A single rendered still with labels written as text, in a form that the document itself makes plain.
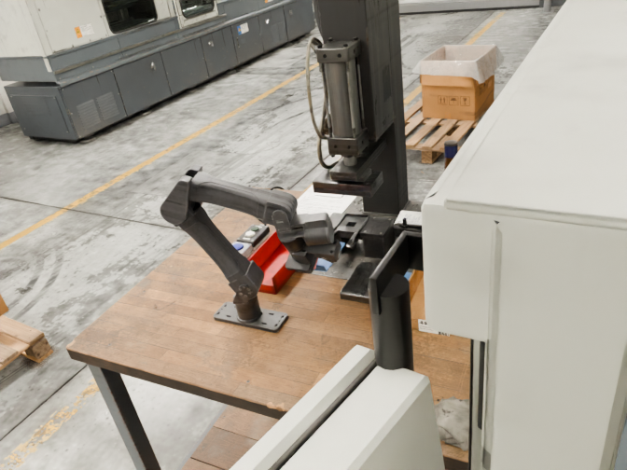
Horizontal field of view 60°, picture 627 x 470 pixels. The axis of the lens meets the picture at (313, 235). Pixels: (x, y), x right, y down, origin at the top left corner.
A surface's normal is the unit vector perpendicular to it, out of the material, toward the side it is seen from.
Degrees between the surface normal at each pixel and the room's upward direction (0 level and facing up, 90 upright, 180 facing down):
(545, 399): 90
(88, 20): 90
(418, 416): 83
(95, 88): 90
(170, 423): 0
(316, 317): 0
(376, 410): 7
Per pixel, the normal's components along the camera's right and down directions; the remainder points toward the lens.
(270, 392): -0.13, -0.86
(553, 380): -0.47, 0.50
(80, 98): 0.87, 0.14
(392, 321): 0.04, 0.50
